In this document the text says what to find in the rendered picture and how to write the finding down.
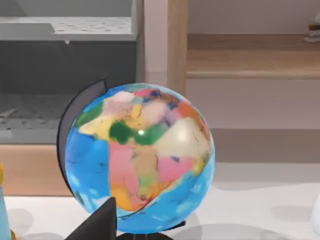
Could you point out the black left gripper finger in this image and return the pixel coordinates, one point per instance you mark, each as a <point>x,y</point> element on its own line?
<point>105,222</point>

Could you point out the colourful globe on black stand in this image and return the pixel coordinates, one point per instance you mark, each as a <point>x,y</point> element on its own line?
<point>140,157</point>

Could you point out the pale wooden drawer front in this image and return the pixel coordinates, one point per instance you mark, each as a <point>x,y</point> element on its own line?
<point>32,170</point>

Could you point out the light blue and yellow object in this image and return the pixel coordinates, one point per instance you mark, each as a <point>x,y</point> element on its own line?
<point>4,207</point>

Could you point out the grey pierced drawer inside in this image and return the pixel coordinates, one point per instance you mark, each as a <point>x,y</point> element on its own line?
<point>67,75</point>

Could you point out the white rounded object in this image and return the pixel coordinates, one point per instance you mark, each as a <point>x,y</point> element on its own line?
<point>315,215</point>

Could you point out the wooden open shelf unit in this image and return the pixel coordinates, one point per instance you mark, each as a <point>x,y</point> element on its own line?
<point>250,57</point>

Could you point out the small white figurine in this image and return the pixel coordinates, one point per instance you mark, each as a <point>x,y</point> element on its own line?
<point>312,31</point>

